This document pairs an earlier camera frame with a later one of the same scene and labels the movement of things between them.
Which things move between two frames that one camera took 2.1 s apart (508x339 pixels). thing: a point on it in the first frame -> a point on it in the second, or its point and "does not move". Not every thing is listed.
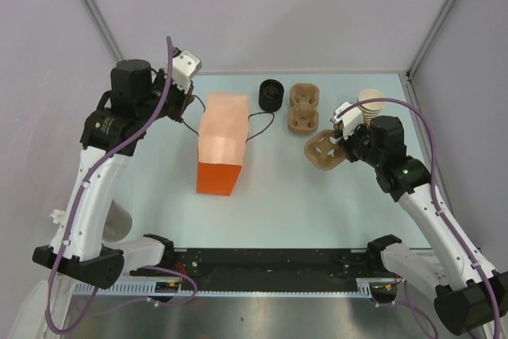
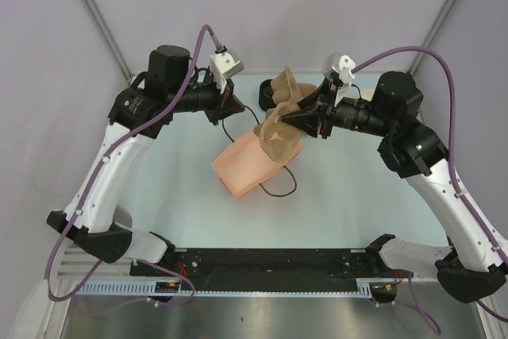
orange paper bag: [222, 140] -> [245, 165]
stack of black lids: [271, 94] does not move
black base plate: [271, 270] does not move
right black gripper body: [358, 147] -> [352, 114]
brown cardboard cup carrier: [321, 152] -> [278, 138]
